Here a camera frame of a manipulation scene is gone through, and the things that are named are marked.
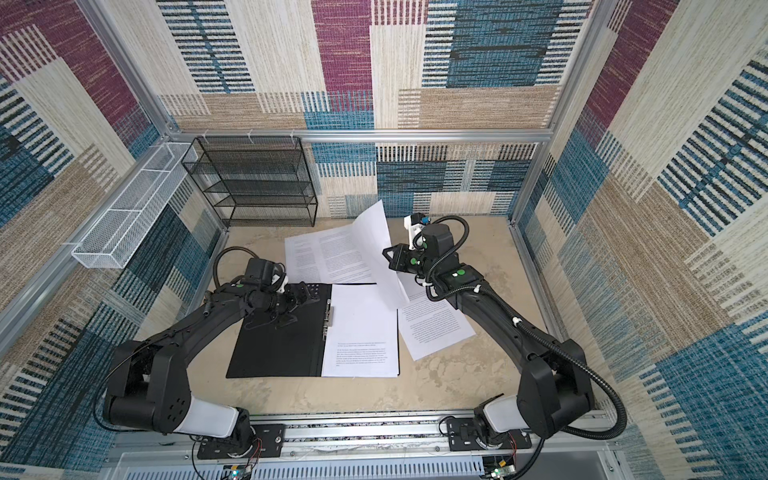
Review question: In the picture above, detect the white wire mesh basket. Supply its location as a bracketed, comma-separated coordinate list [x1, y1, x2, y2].
[72, 142, 189, 269]

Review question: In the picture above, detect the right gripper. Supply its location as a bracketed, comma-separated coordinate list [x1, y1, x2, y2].
[383, 243, 439, 278]

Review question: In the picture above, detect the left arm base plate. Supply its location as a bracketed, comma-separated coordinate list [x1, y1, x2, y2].
[195, 424, 286, 461]

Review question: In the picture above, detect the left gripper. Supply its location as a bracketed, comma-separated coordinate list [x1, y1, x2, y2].
[261, 281, 320, 328]

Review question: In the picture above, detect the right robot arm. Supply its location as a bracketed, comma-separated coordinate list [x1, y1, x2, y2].
[382, 213, 628, 441]

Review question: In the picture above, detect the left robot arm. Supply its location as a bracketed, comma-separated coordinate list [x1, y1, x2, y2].
[91, 253, 318, 442]

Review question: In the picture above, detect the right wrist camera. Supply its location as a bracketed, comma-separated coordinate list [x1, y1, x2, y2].
[404, 213, 454, 256]

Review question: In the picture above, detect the black wire mesh shelf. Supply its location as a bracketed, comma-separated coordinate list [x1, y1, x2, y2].
[181, 136, 318, 228]

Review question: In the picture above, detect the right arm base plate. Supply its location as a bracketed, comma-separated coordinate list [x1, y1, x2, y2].
[438, 416, 533, 451]

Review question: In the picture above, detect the orange black file folder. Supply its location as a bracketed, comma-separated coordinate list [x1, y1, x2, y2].
[226, 284, 334, 379]

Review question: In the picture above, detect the blank-side white sheet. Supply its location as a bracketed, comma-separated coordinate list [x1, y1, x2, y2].
[351, 200, 409, 310]

